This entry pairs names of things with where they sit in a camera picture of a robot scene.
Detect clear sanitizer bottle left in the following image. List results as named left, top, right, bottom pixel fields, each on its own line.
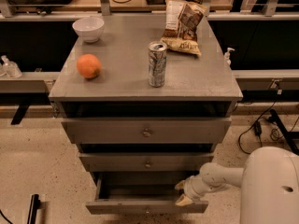
left=1, top=55, right=22, bottom=78

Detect silver drink can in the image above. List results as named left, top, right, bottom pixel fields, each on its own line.
left=149, top=41, right=167, bottom=88

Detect grey middle drawer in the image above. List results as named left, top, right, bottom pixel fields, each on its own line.
left=78, top=152, right=213, bottom=172

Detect black bar on floor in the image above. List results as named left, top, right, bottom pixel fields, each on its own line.
left=27, top=194, right=40, bottom=224

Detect grey drawer cabinet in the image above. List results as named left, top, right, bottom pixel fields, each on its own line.
left=48, top=13, right=244, bottom=189

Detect grey bottom drawer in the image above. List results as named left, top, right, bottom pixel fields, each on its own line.
left=86, top=171, right=208, bottom=215

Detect black stand leg right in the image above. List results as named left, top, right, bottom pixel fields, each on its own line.
left=270, top=109, right=299, bottom=155

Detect grey drawer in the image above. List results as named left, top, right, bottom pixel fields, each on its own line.
left=78, top=152, right=213, bottom=172
left=62, top=118, right=232, bottom=144
left=86, top=171, right=208, bottom=215

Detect orange fruit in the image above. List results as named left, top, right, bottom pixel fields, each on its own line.
left=77, top=54, right=102, bottom=79

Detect grey top drawer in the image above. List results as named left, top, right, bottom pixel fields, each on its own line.
left=62, top=118, right=232, bottom=144

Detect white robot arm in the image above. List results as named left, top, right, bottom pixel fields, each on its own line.
left=175, top=147, right=299, bottom=224

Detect white bowl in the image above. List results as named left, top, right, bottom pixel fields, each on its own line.
left=72, top=17, right=105, bottom=43

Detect black floor cable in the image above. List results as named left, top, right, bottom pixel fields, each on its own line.
left=237, top=91, right=299, bottom=156

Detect brown chip bag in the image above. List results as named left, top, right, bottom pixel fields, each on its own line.
left=161, top=0, right=206, bottom=56

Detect white pump bottle right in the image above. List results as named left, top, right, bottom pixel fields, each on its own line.
left=224, top=48, right=235, bottom=66

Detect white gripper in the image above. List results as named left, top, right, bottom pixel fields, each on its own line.
left=175, top=176, right=203, bottom=206

